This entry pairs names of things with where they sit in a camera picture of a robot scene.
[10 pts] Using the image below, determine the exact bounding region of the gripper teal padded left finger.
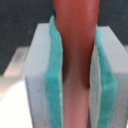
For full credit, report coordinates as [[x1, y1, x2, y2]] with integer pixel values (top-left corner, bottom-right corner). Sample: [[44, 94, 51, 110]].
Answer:
[[23, 17, 63, 128]]

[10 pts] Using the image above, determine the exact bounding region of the brown sausage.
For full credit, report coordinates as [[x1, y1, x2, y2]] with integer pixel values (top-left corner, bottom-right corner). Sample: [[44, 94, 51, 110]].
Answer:
[[53, 0, 100, 128]]

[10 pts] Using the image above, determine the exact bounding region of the gripper teal padded right finger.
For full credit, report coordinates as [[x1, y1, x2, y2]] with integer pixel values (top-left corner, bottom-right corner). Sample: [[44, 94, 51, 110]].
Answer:
[[89, 27, 128, 128]]

